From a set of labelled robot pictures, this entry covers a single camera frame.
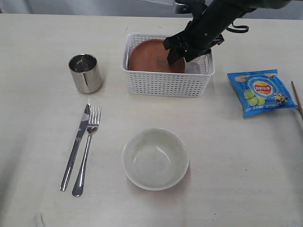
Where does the silver metal fork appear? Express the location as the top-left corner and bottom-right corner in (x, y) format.
(72, 106), (101, 197)

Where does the stainless steel cup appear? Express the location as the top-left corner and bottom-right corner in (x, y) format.
(68, 53), (102, 94)

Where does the white plastic woven basket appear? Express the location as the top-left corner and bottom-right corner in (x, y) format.
(121, 33), (215, 97)

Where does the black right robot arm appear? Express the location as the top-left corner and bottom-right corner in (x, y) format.
(163, 0), (289, 64)

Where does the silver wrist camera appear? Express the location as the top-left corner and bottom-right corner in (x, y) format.
(173, 0), (207, 14)

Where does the blue chips bag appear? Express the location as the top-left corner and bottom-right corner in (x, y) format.
(227, 69), (298, 117)

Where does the speckled ceramic bowl with flowers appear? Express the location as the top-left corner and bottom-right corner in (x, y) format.
(121, 128), (189, 191)

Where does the brown wooden plate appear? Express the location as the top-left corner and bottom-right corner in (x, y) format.
(129, 39), (185, 73)

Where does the silver table knife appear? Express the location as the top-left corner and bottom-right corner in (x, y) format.
(60, 104), (91, 191)

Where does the wooden chopstick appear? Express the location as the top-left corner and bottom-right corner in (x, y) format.
(291, 81), (303, 118)

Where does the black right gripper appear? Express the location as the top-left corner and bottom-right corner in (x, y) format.
(163, 21), (224, 65)

